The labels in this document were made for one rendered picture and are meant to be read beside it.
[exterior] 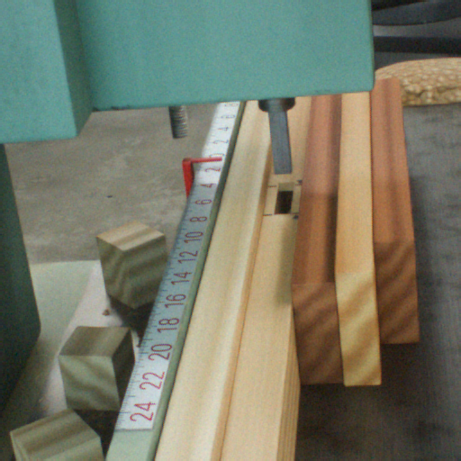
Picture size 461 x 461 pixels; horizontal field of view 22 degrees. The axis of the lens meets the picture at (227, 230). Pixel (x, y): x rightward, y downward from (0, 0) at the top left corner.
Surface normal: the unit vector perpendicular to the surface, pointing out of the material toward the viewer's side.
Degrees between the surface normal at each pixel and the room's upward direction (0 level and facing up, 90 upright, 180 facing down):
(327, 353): 90
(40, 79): 90
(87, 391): 90
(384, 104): 0
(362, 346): 90
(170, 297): 0
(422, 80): 29
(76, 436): 0
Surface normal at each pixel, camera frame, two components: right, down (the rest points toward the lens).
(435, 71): -0.14, -0.78
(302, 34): -0.10, 0.43
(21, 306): 0.99, -0.06
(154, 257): 0.60, 0.27
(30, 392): -0.11, -0.90
